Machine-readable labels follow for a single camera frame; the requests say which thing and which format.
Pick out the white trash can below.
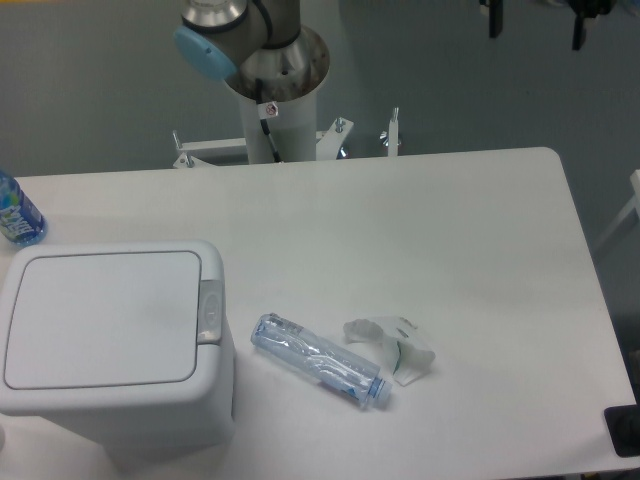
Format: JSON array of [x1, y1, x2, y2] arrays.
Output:
[[1, 240, 236, 478]]

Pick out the empty clear plastic bottle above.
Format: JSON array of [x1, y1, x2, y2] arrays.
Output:
[[251, 313, 392, 408]]

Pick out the white frame at right edge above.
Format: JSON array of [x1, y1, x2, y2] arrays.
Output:
[[593, 170, 639, 261]]

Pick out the blue labelled water bottle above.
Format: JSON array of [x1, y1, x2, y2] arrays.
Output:
[[1, 171, 47, 247]]

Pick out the black object at table corner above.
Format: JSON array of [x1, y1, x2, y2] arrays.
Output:
[[604, 404, 639, 458]]

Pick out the silver robot arm blue cap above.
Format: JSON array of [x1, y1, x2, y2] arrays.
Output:
[[173, 1, 330, 104]]

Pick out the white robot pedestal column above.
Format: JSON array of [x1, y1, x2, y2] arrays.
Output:
[[236, 93, 317, 164]]

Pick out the white trash can lid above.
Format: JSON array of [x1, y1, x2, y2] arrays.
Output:
[[2, 251, 201, 390]]

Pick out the white pedestal base frame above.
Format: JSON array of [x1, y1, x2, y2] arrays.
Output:
[[172, 107, 403, 169]]

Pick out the black cable on pedestal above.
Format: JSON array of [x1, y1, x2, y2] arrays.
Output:
[[254, 77, 282, 164]]

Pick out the grey lid push button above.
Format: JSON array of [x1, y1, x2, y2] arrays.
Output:
[[197, 280, 224, 345]]

